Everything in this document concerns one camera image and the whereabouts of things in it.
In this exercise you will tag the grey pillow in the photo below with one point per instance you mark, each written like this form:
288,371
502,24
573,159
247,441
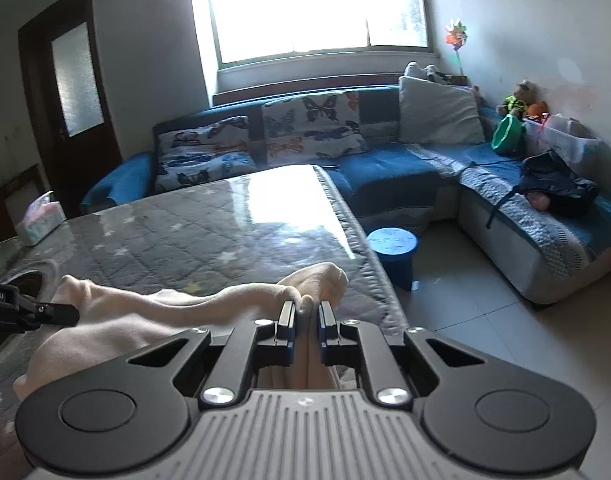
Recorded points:
435,110

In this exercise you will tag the window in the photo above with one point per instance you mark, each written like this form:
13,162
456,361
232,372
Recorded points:
310,10

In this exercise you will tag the white tissue box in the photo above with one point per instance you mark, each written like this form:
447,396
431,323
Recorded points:
38,220

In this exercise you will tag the colourful pinwheel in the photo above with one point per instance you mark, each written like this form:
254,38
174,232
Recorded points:
456,37

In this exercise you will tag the blue plastic stool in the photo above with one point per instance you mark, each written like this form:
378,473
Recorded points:
393,242

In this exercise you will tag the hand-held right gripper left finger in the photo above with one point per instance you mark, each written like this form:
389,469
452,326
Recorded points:
288,335

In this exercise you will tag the wooden door with frosted glass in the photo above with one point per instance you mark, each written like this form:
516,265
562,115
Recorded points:
40,110

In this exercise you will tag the stuffed toy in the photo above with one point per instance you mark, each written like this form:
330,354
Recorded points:
523,95

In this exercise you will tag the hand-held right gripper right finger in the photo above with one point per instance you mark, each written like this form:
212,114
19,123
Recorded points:
328,335

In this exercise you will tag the grey quilted sofa cover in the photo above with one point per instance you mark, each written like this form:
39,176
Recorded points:
525,230

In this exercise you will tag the round black induction cooktop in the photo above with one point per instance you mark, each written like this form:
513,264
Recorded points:
35,272

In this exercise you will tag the clear plastic storage box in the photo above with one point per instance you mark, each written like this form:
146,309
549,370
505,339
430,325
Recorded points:
570,140

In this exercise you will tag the blue sofa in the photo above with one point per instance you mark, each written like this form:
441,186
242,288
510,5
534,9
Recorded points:
400,170

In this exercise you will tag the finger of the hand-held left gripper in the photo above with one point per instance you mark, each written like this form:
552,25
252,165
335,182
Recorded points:
55,314

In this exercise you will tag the dark backpack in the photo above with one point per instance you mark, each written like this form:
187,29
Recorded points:
555,185

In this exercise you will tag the cream white shirt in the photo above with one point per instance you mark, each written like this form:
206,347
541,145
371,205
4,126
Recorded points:
135,320

